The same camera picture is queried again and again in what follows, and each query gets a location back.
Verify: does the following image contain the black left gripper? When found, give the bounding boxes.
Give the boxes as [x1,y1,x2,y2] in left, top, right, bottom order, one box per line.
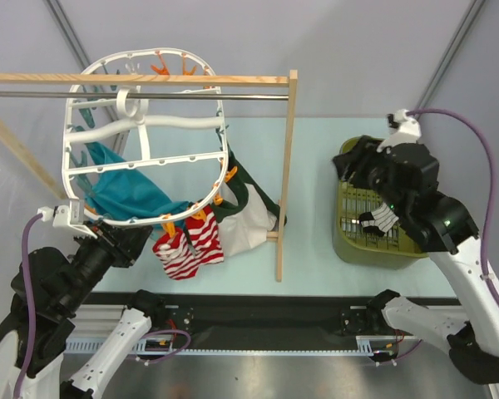
[60,215,154,311]

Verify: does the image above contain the red white santa sock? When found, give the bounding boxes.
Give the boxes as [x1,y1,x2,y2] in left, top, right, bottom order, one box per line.
[152,229,199,280]

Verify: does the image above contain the white pinstriped black-toe sock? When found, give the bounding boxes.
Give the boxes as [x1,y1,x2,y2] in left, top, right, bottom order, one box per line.
[358,202,398,237]

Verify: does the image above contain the red white striped sock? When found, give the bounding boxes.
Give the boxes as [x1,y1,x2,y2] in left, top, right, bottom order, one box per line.
[185,205,225,265]

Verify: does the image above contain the orange clothes peg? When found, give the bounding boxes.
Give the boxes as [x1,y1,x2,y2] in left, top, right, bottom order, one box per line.
[224,166,238,183]
[190,204,207,221]
[161,214,177,242]
[151,52,170,76]

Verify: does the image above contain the green and white garment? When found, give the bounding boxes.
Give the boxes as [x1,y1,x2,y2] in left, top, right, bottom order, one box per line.
[211,151,281,258]

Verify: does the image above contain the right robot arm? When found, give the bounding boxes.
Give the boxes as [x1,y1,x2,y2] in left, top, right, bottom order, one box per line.
[333,136,499,385]

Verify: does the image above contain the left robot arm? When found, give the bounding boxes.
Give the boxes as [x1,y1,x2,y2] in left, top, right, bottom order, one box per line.
[0,223,166,398]

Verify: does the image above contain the white plastic clip hanger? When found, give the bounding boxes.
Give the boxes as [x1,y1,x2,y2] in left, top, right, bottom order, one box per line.
[60,47,230,229]

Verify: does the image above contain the teal blue garment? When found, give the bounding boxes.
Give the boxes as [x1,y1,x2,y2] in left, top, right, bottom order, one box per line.
[82,140,190,221]

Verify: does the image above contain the olive green plastic basket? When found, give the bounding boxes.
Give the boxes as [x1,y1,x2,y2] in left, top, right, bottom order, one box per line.
[332,135,432,270]

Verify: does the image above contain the white clothes peg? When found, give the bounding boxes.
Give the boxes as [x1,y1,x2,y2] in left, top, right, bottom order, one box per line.
[126,60,140,75]

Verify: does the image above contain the metal hanging rod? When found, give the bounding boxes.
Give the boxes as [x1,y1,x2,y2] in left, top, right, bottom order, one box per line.
[0,91,289,101]

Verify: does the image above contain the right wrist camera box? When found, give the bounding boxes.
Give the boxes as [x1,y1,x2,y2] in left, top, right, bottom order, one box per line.
[377,109,422,153]

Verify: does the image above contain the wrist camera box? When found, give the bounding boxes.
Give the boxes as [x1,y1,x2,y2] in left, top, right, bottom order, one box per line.
[37,199,96,238]
[377,109,422,153]

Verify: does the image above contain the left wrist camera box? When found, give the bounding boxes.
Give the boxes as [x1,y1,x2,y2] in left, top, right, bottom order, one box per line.
[37,199,96,238]

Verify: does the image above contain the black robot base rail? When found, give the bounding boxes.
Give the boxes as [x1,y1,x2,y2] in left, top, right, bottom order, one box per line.
[99,290,400,351]

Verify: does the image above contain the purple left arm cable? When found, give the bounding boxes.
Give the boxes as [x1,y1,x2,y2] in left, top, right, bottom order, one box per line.
[12,214,47,399]

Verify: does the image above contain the wooden clothes rack frame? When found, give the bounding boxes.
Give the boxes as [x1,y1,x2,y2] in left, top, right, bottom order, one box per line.
[0,70,298,281]

